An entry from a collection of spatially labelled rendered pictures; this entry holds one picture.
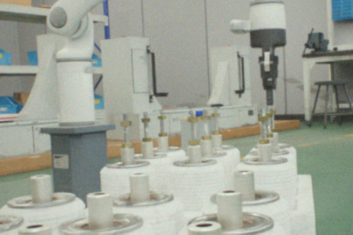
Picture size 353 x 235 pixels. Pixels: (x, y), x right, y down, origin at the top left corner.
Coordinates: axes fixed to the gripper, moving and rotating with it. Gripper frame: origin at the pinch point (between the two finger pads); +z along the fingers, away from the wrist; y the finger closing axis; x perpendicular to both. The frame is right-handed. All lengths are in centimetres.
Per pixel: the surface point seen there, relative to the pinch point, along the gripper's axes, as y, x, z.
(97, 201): -68, 11, 7
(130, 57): 245, 113, -30
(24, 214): -59, 22, 10
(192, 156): -24.8, 11.5, 8.7
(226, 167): -14.5, 7.5, 12.2
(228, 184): -14.1, 7.4, 15.3
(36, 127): 167, 144, 13
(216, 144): -1.2, 11.6, 9.1
